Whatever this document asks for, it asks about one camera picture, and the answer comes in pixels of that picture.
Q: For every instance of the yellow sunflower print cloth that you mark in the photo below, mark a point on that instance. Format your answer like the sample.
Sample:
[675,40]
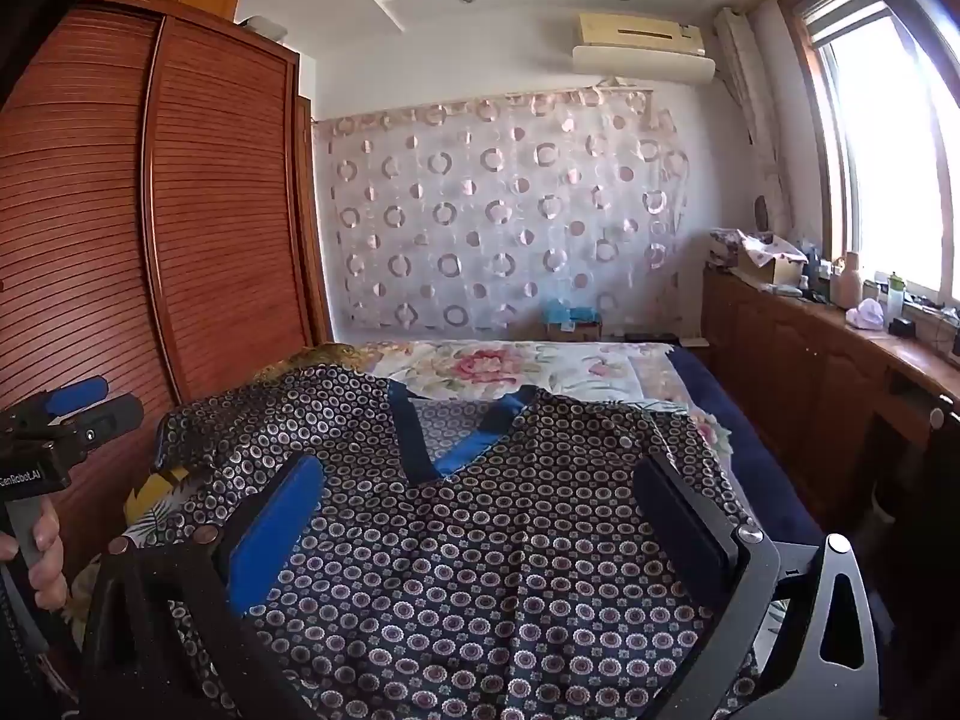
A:
[150,486]

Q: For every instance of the blue plastic bag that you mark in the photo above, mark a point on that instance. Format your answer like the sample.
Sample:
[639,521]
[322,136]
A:
[566,311]

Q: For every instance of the open cardboard box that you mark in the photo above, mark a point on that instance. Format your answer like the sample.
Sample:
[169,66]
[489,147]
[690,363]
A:
[776,266]

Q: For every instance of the small cardboard box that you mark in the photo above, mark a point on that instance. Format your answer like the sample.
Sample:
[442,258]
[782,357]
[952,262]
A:
[581,331]

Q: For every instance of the wood-framed window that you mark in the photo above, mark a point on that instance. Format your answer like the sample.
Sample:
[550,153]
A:
[877,150]

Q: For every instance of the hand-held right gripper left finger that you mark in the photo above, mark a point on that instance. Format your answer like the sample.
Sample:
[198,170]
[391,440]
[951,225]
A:
[274,532]

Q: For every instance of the dark oval wall ornament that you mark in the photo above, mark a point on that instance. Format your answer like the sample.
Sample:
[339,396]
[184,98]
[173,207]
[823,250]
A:
[761,211]

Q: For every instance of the white and purple cloth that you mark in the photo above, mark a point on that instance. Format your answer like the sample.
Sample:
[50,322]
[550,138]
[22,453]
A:
[866,315]

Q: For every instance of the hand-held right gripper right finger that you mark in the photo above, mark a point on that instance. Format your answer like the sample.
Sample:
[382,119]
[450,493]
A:
[675,510]

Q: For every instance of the small black box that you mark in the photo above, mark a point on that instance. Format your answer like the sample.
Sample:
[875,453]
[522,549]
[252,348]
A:
[902,327]

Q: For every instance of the sheer circle-patterned curtain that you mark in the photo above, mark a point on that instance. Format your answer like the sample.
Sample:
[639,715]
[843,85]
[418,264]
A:
[487,225]

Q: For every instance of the dark blue mattress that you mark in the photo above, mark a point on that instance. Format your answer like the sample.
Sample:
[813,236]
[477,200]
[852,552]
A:
[750,450]

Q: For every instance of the person's left hand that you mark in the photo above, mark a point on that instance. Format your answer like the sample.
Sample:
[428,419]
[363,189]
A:
[52,577]

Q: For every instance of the beige window curtain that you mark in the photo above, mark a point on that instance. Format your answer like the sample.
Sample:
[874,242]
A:
[742,75]

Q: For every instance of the pink bottle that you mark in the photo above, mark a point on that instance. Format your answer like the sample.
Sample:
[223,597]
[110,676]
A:
[847,285]

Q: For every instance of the green-capped bottle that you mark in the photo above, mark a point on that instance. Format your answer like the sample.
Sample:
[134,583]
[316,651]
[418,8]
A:
[896,300]

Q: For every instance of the white box on wardrobe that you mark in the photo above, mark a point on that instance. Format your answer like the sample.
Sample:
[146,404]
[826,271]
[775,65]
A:
[264,28]

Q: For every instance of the wooden slatted wardrobe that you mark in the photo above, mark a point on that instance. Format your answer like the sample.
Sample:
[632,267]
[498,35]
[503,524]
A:
[210,202]

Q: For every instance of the floral patterned box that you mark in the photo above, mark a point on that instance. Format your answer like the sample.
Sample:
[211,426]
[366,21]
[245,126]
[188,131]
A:
[724,247]

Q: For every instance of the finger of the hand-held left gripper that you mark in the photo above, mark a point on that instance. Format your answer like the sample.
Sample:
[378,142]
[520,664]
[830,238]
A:
[75,394]
[112,416]

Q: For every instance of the wall air conditioner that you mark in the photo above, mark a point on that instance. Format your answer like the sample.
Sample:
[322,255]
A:
[637,60]

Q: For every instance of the wooden sideboard cabinet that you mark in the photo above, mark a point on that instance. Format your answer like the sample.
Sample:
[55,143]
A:
[787,360]

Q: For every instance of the dark circle-patterned garment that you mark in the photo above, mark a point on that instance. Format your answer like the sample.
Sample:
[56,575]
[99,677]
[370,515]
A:
[465,577]

